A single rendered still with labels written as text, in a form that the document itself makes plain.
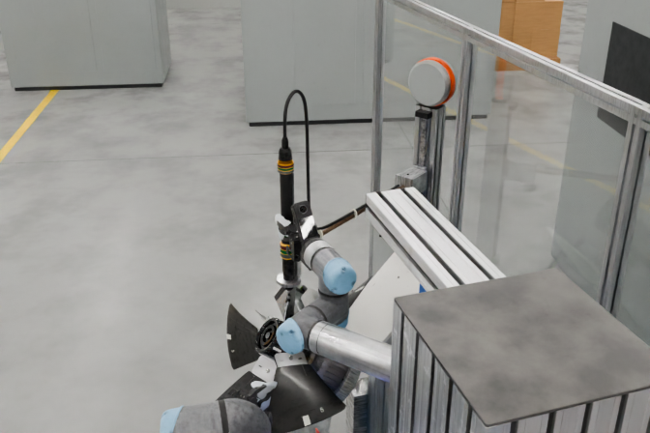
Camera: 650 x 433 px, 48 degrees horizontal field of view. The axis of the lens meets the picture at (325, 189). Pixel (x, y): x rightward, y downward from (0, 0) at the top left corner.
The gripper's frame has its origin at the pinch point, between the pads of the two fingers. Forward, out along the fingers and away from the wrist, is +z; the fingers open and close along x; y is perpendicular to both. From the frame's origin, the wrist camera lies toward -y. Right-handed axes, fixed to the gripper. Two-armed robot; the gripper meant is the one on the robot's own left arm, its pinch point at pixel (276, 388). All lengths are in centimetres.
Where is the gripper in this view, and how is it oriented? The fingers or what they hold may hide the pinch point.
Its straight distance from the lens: 214.1
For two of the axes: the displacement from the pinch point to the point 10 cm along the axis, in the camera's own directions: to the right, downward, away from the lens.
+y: -7.9, -1.5, 5.9
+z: 6.0, -3.3, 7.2
